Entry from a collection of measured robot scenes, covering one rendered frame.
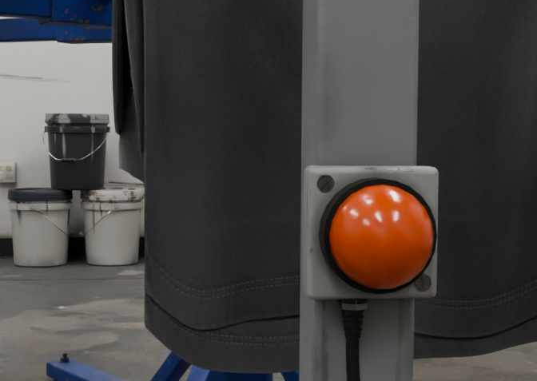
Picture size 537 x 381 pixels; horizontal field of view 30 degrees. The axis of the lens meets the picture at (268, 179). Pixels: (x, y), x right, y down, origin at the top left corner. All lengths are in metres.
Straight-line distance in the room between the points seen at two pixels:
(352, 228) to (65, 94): 4.98
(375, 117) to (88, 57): 4.95
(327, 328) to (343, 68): 0.10
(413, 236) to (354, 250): 0.02
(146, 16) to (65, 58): 4.66
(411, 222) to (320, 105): 0.06
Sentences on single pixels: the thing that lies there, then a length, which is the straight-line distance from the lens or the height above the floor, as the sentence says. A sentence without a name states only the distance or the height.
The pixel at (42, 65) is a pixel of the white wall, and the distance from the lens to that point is 5.33.
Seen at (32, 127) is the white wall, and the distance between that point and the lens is 5.32.
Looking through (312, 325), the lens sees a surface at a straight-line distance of 0.39.
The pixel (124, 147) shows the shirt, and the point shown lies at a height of 0.67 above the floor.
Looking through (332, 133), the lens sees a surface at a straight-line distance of 0.38.
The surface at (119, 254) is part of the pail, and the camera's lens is 4.99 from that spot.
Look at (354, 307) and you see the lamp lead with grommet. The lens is 0.38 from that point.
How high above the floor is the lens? 0.69
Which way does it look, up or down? 3 degrees down
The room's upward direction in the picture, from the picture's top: straight up
